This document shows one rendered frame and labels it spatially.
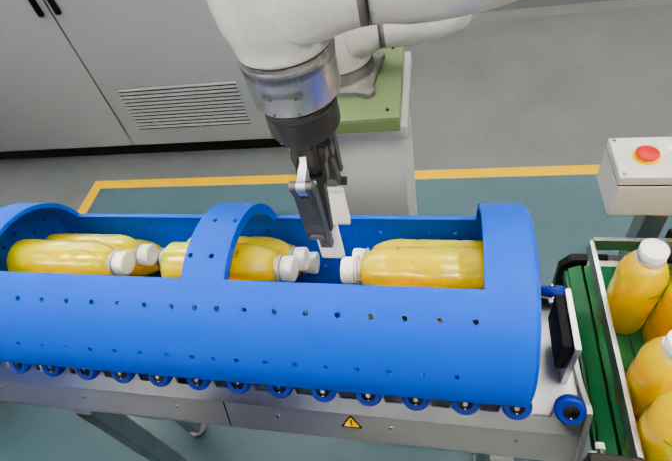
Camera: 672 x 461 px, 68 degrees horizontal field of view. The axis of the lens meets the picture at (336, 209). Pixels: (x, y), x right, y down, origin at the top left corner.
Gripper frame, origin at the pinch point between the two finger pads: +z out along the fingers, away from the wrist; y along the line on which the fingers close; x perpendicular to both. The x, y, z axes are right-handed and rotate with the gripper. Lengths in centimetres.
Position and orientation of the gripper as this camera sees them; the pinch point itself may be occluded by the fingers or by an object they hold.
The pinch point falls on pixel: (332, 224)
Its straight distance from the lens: 64.2
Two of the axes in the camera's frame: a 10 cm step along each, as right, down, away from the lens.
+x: 9.8, 0.0, -2.2
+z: 1.7, 6.5, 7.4
